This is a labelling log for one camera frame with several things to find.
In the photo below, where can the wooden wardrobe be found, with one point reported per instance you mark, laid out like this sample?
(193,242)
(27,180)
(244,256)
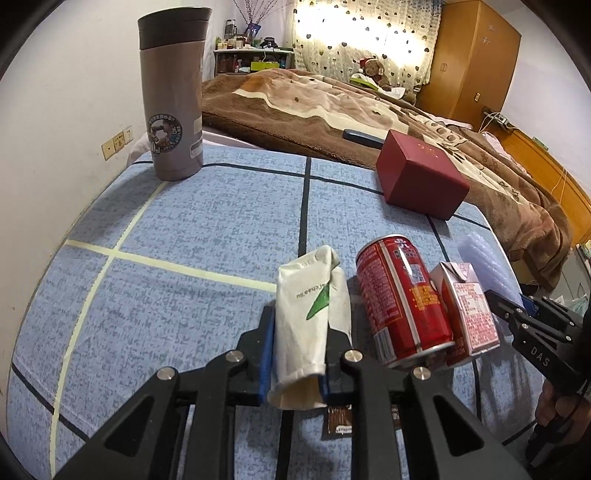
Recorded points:
(471,55)

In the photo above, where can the blue checked sheet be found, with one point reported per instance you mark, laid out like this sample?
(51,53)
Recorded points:
(184,230)

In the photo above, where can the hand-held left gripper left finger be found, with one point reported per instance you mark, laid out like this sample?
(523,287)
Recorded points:
(267,360)

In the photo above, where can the heart print curtain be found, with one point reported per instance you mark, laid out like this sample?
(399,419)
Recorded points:
(332,46)

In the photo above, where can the brown teddy bear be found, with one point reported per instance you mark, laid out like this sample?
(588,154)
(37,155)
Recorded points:
(373,69)

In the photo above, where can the wooden headboard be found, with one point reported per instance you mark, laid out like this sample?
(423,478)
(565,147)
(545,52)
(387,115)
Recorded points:
(545,161)

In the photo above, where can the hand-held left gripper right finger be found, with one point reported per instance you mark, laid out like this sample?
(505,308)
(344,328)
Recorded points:
(339,369)

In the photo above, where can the dark red box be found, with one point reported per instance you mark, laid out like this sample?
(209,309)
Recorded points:
(415,175)

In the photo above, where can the brown sachet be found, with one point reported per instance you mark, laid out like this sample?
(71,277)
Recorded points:
(339,422)

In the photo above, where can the beige wall socket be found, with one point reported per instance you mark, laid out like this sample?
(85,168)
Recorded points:
(119,141)
(109,150)

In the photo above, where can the clear plastic bubble wrap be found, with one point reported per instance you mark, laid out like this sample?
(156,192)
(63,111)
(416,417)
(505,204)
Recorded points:
(485,263)

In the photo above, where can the person's right hand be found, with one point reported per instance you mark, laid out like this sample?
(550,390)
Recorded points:
(556,408)

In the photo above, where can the white desk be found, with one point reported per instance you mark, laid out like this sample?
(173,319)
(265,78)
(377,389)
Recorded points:
(258,51)

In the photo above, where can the black remote control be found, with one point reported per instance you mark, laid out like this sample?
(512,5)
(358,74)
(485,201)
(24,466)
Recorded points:
(362,137)

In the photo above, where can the vase with purple branches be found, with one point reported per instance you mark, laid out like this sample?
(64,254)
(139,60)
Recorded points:
(251,30)

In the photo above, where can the white power strip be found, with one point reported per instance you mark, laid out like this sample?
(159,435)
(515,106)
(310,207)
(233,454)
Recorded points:
(497,119)

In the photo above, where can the gray thermos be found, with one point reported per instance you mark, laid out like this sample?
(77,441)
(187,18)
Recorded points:
(173,92)

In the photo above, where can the pink drink carton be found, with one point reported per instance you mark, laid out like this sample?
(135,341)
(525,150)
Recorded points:
(471,314)

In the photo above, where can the red drink can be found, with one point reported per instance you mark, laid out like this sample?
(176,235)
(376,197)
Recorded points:
(401,300)

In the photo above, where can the green box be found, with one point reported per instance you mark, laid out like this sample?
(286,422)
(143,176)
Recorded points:
(264,66)

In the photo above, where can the brown patterned blanket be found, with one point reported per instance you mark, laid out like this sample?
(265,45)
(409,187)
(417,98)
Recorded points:
(286,106)

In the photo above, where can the green book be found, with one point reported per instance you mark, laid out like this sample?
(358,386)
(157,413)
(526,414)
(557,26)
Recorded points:
(362,82)

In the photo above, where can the white paper cup green mark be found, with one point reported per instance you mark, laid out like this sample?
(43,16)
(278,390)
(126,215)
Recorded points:
(300,323)

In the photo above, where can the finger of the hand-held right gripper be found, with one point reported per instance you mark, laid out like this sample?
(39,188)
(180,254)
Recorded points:
(531,303)
(503,307)

